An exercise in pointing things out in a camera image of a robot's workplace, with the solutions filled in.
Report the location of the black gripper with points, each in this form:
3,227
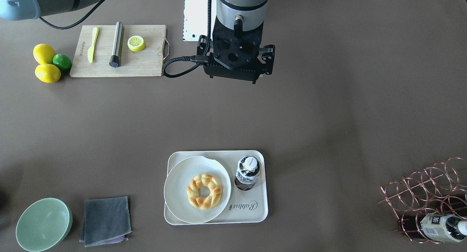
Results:
269,58

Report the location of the tea bottle white cap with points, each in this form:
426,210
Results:
247,173

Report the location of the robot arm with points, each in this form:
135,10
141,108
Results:
238,15

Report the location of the white serving tray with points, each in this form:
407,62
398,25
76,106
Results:
243,206

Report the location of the bamboo cutting board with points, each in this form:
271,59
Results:
146,63

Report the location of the half lemon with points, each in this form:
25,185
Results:
136,43

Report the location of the steel muddler black tip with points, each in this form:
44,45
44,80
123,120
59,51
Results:
116,48

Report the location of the yellow plastic knife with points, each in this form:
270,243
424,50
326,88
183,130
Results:
91,49

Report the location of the white round plate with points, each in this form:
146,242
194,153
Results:
178,180

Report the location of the green lime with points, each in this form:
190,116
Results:
62,61

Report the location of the yellow lemon lower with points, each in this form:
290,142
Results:
48,73

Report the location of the yellow lemon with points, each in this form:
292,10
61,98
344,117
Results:
43,53
48,73

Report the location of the yellow lemon upper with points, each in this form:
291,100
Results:
43,53

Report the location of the grey folded cloth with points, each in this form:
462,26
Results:
106,221

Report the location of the green ceramic bowl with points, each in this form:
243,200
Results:
43,225

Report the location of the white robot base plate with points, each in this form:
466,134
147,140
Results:
195,21

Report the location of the braided ring pastry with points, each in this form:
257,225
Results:
204,191

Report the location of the copper wire bottle rack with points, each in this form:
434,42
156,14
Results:
438,188

